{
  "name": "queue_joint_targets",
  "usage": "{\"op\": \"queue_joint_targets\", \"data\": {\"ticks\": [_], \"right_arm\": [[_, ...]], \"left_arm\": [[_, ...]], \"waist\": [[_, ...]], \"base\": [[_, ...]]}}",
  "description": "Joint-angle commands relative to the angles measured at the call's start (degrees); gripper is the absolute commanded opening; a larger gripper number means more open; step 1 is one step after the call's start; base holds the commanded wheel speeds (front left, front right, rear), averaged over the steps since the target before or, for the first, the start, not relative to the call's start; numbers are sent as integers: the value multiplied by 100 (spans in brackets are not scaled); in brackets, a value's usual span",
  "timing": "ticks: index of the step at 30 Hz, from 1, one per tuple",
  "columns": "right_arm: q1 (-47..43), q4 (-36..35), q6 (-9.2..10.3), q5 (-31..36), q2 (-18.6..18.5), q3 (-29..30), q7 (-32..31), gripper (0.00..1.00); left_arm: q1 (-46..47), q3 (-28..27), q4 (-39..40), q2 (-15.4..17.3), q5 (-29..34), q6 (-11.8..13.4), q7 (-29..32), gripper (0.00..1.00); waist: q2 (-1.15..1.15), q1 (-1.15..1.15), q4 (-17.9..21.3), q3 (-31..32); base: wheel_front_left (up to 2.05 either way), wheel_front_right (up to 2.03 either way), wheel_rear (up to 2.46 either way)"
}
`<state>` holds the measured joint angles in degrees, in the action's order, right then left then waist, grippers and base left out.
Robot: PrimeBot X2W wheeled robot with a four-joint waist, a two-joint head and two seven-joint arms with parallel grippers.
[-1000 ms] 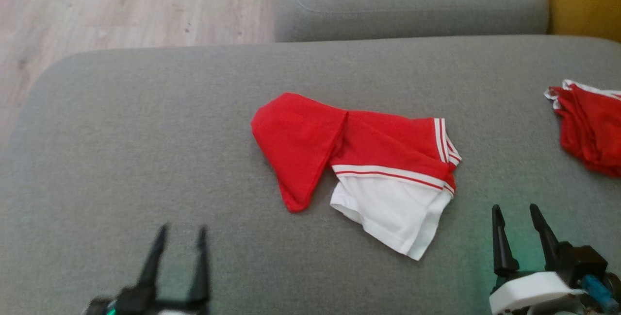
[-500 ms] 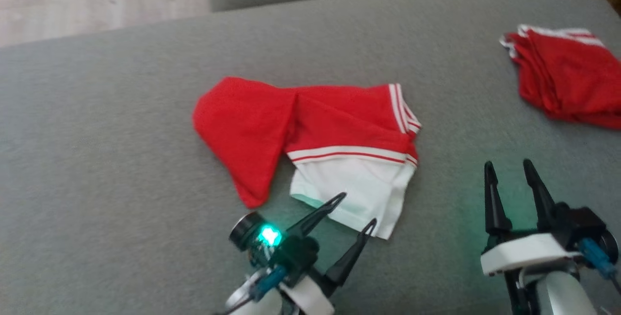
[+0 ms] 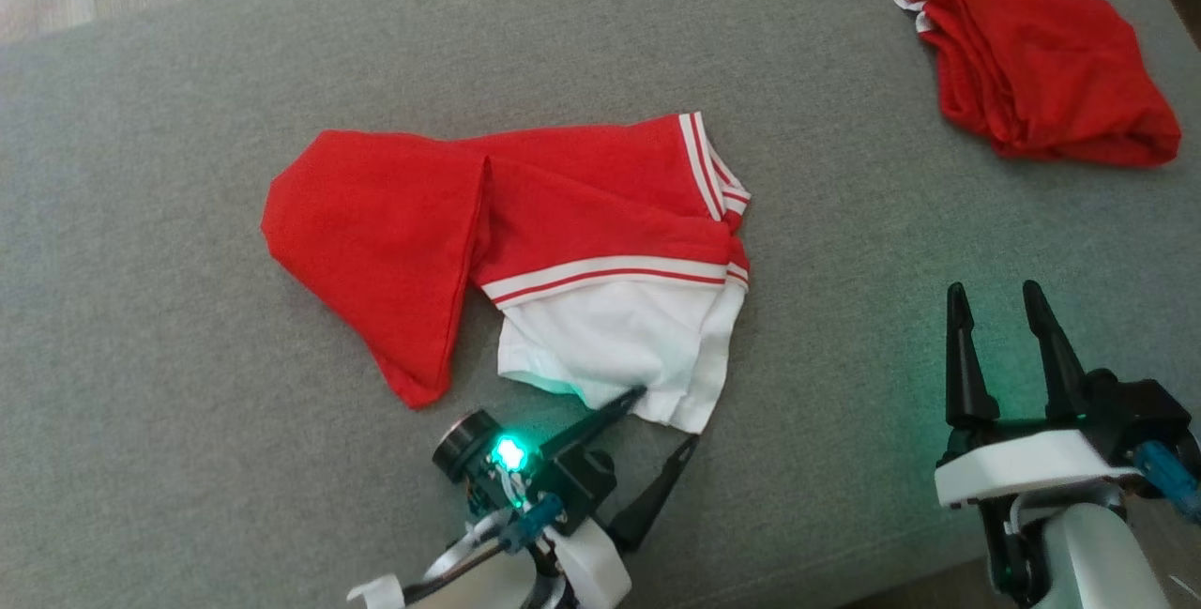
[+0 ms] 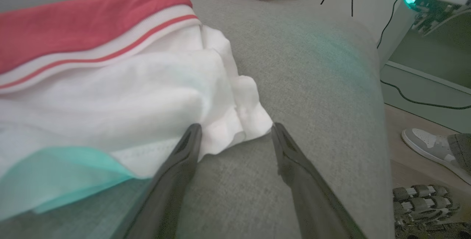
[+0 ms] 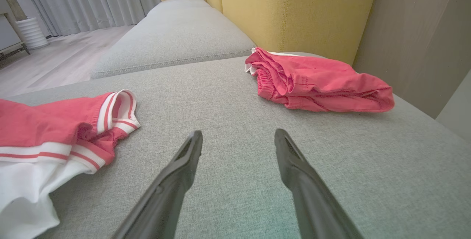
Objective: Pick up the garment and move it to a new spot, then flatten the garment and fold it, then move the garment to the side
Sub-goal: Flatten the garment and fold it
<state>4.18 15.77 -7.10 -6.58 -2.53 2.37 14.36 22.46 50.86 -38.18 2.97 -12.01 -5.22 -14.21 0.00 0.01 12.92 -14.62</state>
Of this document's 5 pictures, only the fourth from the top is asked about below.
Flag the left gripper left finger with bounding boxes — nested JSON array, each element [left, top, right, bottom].
[[123, 123, 203, 239]]

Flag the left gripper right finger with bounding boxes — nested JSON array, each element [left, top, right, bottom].
[[271, 123, 368, 239]]

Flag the red shorts white striped waistband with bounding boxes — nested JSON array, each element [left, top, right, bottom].
[[0, 0, 273, 222]]

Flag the large grey sofa seat cushion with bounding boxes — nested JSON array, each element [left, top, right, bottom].
[[0, 0, 396, 239]]

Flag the grey white sneaker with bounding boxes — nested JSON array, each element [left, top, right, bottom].
[[401, 128, 471, 186]]

